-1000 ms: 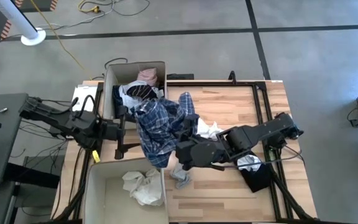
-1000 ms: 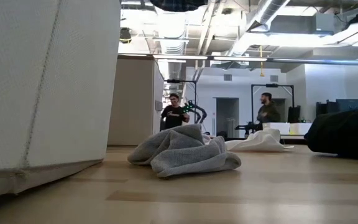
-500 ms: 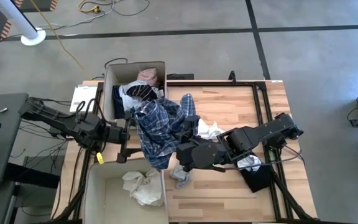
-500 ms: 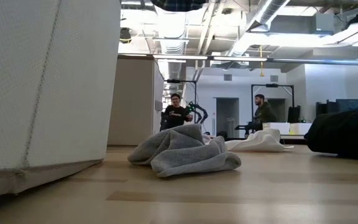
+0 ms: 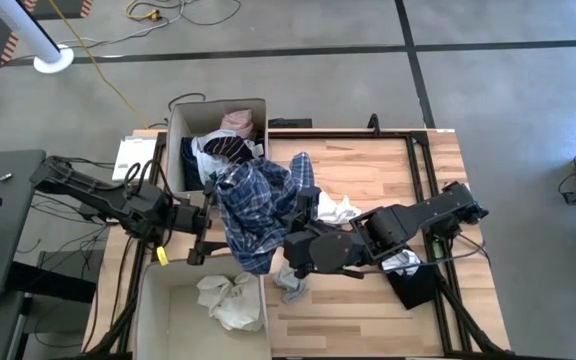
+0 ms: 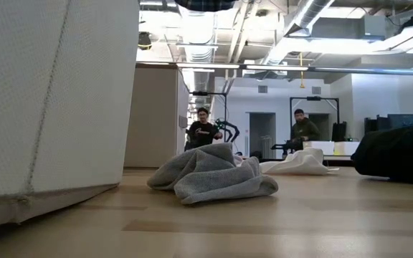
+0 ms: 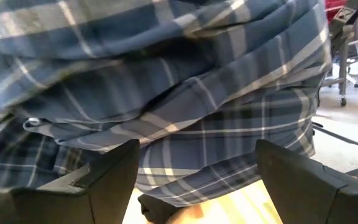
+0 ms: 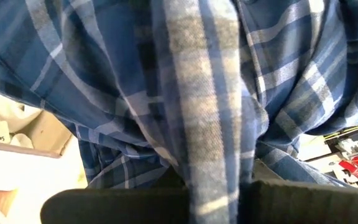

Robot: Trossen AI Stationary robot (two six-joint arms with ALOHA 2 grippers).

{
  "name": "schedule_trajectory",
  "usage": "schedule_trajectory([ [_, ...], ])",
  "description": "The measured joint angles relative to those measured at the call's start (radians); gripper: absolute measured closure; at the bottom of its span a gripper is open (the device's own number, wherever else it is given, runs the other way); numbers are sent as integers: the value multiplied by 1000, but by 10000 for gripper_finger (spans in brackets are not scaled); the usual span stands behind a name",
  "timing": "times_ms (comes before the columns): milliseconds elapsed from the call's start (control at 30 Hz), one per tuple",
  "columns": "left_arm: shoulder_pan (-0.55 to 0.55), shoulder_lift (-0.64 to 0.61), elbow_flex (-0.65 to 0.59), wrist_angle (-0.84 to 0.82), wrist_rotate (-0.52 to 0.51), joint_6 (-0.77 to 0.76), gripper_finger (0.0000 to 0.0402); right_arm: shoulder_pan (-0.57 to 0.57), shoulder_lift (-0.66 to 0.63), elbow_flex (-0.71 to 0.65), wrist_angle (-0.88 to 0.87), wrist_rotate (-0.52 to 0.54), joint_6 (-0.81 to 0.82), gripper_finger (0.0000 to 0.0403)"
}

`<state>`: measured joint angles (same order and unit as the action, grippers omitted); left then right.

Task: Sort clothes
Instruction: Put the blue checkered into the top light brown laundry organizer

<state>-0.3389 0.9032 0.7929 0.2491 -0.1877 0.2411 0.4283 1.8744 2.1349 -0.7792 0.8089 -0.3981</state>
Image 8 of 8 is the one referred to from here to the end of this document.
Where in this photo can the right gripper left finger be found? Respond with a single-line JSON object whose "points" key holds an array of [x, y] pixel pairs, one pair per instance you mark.
{"points": [[113, 208]]}

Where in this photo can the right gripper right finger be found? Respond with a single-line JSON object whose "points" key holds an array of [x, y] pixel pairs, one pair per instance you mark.
{"points": [[306, 205]]}

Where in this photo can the blue plaid shorts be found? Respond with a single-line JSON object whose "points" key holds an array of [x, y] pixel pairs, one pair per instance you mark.
{"points": [[197, 93]]}

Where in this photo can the white shirt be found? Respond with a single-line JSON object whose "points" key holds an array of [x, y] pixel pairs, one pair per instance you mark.
{"points": [[8, 109]]}

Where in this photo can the red and white clutter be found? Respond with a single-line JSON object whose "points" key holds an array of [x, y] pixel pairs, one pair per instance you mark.
{"points": [[353, 161]]}

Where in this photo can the lower cardboard box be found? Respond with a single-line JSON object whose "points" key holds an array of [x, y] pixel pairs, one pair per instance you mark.
{"points": [[26, 171]]}

